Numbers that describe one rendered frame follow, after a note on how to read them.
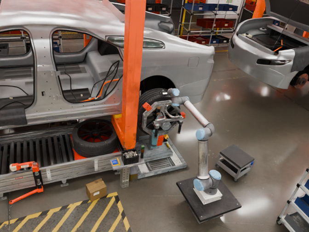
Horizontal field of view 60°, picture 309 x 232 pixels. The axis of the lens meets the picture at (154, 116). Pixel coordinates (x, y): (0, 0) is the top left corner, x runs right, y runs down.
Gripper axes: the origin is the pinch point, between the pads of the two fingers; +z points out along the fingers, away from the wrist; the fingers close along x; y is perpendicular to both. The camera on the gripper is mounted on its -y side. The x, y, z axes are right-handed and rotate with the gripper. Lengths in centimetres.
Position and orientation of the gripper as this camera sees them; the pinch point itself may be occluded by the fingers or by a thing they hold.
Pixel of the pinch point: (162, 91)
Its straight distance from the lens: 357.1
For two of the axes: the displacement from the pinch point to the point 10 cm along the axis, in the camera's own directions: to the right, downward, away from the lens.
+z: -4.1, -0.9, 9.1
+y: 9.1, -0.7, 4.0
